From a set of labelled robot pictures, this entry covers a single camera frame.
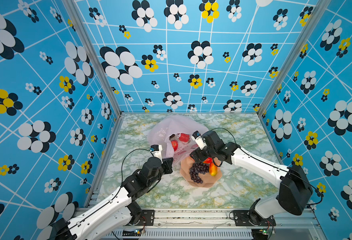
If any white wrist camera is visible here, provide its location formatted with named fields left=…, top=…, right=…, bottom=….
left=191, top=131, right=207, bottom=150
left=150, top=145, right=163, bottom=161

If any aluminium corner post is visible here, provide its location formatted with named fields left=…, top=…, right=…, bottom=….
left=257, top=0, right=331, bottom=119
left=63, top=0, right=122, bottom=118

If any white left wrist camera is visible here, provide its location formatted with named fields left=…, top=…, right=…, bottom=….
left=150, top=145, right=163, bottom=161

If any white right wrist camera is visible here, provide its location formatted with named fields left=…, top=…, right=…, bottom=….
left=191, top=131, right=207, bottom=150

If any pink red apple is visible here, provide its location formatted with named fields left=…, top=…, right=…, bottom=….
left=171, top=140, right=178, bottom=152

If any left aluminium corner post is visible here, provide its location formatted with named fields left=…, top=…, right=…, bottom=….
left=63, top=0, right=122, bottom=118

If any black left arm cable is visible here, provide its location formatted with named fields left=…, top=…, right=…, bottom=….
left=43, top=148, right=151, bottom=240

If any pink translucent plastic bag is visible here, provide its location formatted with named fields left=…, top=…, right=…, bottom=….
left=147, top=115, right=208, bottom=164

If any red wrinkled apple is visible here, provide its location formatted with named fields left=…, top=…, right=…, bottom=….
left=203, top=158, right=213, bottom=164

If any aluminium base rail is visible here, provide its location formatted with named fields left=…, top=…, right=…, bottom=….
left=64, top=207, right=326, bottom=240

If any dark purple grape bunch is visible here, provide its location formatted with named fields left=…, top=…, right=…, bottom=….
left=189, top=163, right=209, bottom=184

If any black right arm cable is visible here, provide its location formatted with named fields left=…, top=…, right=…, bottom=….
left=207, top=127, right=323, bottom=206

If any red bell pepper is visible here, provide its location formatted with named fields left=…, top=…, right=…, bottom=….
left=178, top=133, right=190, bottom=144

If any right aluminium corner post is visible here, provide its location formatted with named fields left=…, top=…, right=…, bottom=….
left=257, top=0, right=331, bottom=119

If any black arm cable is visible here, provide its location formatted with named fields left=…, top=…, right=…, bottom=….
left=43, top=148, right=151, bottom=240
left=207, top=127, right=323, bottom=206

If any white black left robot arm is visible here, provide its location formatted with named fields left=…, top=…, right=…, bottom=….
left=40, top=157, right=174, bottom=240

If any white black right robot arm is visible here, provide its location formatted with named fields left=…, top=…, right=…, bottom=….
left=190, top=131, right=315, bottom=225

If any beige wavy fruit bowl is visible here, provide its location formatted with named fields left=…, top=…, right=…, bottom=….
left=180, top=157, right=222, bottom=188

